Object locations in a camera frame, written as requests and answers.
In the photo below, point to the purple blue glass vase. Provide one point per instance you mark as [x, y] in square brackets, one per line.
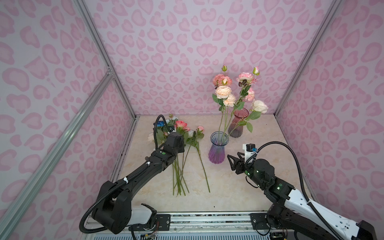
[219, 141]

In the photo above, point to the pink multi bloom rose stem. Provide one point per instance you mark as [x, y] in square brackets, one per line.
[247, 94]

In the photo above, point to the blue flower stem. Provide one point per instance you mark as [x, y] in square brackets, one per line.
[161, 124]

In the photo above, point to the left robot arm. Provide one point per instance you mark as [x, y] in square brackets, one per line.
[113, 208]

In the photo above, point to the peach rose stem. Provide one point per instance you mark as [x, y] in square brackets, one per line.
[226, 101]

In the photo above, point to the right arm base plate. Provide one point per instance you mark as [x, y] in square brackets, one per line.
[259, 221]

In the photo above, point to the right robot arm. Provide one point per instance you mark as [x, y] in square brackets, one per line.
[291, 210]

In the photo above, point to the flower bunch on table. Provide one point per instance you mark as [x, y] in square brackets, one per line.
[192, 139]

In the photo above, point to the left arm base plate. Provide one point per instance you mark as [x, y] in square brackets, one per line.
[161, 222]

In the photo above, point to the red grey glass vase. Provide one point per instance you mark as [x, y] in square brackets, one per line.
[235, 129]

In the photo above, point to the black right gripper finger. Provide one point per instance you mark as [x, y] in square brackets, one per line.
[241, 156]
[233, 161]

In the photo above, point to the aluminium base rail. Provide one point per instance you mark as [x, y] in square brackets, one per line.
[205, 226]

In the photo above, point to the aluminium frame post right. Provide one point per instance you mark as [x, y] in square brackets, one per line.
[326, 23]

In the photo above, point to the aluminium frame post left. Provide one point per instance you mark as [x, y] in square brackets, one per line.
[91, 26]

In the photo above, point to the aluminium frame post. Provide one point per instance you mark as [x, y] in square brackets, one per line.
[91, 26]
[326, 23]

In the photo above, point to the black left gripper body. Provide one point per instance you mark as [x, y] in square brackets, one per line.
[181, 148]

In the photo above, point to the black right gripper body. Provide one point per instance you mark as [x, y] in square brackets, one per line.
[242, 166]

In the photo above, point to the aluminium diagonal frame bar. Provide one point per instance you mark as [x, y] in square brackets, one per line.
[18, 208]

